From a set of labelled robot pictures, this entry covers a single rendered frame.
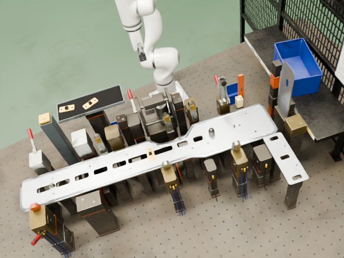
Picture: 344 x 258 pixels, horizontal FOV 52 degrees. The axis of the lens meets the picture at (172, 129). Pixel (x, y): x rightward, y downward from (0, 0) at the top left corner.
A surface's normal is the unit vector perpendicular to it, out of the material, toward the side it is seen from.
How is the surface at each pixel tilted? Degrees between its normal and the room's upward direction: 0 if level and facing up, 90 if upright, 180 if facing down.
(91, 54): 0
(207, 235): 0
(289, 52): 90
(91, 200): 0
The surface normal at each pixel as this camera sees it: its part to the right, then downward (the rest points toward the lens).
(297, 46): 0.11, 0.78
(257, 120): -0.16, -0.60
